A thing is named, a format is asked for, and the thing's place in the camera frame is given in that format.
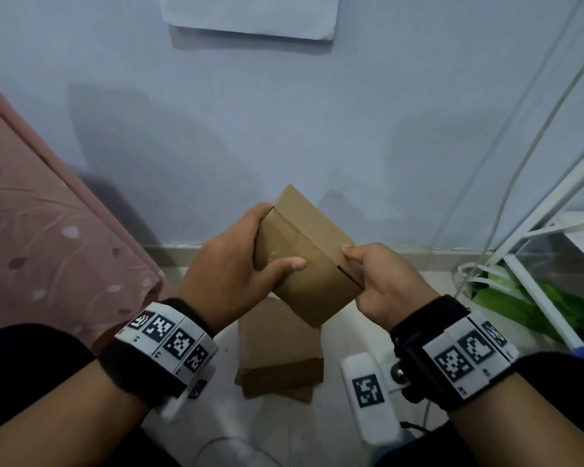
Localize person's right hand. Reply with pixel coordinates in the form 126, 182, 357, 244
339, 243, 442, 332

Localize person's left hand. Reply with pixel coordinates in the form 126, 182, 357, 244
180, 204, 308, 337

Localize person's right forearm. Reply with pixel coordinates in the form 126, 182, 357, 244
447, 372, 584, 467

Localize person's left forearm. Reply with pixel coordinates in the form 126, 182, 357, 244
0, 357, 149, 467

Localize person's right blue shoe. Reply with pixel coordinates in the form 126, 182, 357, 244
372, 427, 417, 455

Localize left wrist marker band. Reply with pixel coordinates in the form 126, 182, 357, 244
99, 298, 220, 409

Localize wrist marker band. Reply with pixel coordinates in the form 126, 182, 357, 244
99, 298, 220, 409
389, 294, 520, 412

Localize right wrist marker band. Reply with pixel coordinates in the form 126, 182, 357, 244
389, 294, 520, 412

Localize green plastic bag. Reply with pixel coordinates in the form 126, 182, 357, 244
472, 279, 584, 344

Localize white metal rack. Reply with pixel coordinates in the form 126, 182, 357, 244
486, 138, 584, 351

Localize pink floral bedsheet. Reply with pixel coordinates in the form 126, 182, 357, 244
0, 70, 169, 353

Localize coiled white cable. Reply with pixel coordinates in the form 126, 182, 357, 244
455, 262, 512, 293

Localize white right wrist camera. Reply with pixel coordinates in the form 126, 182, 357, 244
339, 352, 405, 448

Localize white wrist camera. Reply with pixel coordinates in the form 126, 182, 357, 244
155, 366, 215, 424
339, 352, 405, 448

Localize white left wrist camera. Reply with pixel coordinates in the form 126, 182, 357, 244
155, 366, 215, 424

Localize white floor cable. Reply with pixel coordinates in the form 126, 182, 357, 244
194, 435, 283, 467

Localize thin grey wall cable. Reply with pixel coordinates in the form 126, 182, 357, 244
455, 43, 584, 297

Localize white paper wall note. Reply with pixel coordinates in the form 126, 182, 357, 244
158, 0, 341, 42

